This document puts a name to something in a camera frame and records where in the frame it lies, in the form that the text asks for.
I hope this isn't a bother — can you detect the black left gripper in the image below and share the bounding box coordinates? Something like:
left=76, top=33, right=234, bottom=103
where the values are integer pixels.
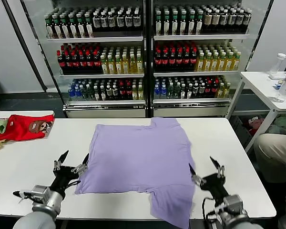
left=50, top=150, right=90, bottom=199

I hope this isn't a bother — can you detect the dark tea bottle black label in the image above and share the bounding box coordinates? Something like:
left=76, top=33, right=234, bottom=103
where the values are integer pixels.
left=116, top=10, right=125, bottom=31
left=228, top=9, right=236, bottom=33
left=101, top=11, right=109, bottom=32
left=125, top=10, right=133, bottom=31
left=243, top=9, right=251, bottom=33
left=236, top=9, right=245, bottom=33
left=92, top=11, right=101, bottom=33
left=220, top=9, right=228, bottom=33
left=108, top=10, right=117, bottom=32
left=133, top=10, right=142, bottom=31

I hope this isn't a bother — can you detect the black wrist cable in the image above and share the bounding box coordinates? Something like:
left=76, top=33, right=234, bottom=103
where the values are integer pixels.
left=12, top=190, right=33, bottom=203
left=201, top=197, right=220, bottom=222

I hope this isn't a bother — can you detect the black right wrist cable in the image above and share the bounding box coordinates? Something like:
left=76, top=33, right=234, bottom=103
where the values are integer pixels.
left=201, top=197, right=220, bottom=222

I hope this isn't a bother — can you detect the black vertical cabinet post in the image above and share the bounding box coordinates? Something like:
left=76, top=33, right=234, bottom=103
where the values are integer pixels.
left=143, top=0, right=155, bottom=118

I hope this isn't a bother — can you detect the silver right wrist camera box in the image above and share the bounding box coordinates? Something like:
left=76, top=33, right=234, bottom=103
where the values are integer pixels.
left=225, top=194, right=248, bottom=217

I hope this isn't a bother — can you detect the tall clear bottle white cap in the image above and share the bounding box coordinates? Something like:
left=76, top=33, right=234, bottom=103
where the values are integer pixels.
left=269, top=52, right=286, bottom=76

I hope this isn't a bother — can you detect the brown drink bottle green cap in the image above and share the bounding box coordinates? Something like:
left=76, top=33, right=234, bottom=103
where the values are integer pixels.
left=155, top=10, right=163, bottom=36
left=179, top=10, right=187, bottom=36
left=45, top=14, right=55, bottom=39
left=52, top=14, right=62, bottom=39
left=76, top=13, right=86, bottom=38
left=188, top=10, right=195, bottom=35
left=84, top=12, right=94, bottom=38
left=171, top=10, right=179, bottom=36
left=163, top=10, right=171, bottom=36
left=196, top=10, right=204, bottom=35
left=68, top=13, right=78, bottom=38
left=60, top=13, right=70, bottom=39

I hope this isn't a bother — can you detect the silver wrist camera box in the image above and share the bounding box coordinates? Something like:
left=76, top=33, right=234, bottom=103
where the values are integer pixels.
left=30, top=185, right=51, bottom=204
left=225, top=194, right=248, bottom=217

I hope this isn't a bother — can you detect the small white box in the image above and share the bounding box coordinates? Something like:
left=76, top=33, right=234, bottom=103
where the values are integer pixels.
left=269, top=71, right=286, bottom=81

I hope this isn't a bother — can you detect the dark tea bottle beige label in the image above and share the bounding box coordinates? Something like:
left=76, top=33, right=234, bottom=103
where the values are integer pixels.
left=204, top=9, right=213, bottom=33
left=212, top=9, right=220, bottom=33

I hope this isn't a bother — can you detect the red t-shirt bear print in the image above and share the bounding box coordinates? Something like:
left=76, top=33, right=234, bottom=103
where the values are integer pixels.
left=0, top=114, right=55, bottom=142

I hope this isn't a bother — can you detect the red garment in crate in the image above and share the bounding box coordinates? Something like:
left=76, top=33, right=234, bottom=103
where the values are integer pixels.
left=246, top=116, right=265, bottom=135

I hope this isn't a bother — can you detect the black plastic crate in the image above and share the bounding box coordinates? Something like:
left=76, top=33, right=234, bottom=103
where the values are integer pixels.
left=230, top=115, right=253, bottom=150

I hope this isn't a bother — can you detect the white side table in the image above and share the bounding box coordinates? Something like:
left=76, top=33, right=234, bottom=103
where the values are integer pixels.
left=225, top=71, right=286, bottom=153

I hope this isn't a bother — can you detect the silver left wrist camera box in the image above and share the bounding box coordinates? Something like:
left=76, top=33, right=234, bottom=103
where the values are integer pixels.
left=30, top=185, right=51, bottom=204

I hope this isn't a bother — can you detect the glass beverage display cabinet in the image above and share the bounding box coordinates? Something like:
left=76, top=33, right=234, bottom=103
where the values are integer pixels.
left=149, top=0, right=275, bottom=118
left=20, top=0, right=150, bottom=119

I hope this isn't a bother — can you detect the clear water bottle grey lid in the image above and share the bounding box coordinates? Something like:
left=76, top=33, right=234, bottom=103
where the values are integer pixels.
left=274, top=74, right=286, bottom=103

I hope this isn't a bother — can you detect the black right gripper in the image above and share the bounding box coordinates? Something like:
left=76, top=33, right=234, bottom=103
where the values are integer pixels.
left=188, top=156, right=230, bottom=201

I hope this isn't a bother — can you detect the purple t-shirt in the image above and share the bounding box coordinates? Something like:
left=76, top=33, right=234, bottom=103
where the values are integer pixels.
left=74, top=117, right=196, bottom=229

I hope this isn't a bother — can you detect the yellow tea bottle green cap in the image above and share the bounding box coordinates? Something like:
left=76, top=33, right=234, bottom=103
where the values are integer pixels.
left=211, top=52, right=219, bottom=72
left=225, top=52, right=233, bottom=71
left=108, top=54, right=116, bottom=74
left=196, top=52, right=205, bottom=72
left=232, top=52, right=241, bottom=71
left=204, top=52, right=212, bottom=72
left=218, top=52, right=226, bottom=72
left=122, top=54, right=130, bottom=74
left=136, top=53, right=144, bottom=73
left=115, top=54, right=123, bottom=74
left=129, top=53, right=137, bottom=74
left=100, top=54, right=109, bottom=74

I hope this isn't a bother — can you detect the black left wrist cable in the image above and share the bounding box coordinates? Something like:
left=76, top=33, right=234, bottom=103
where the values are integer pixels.
left=12, top=190, right=33, bottom=203

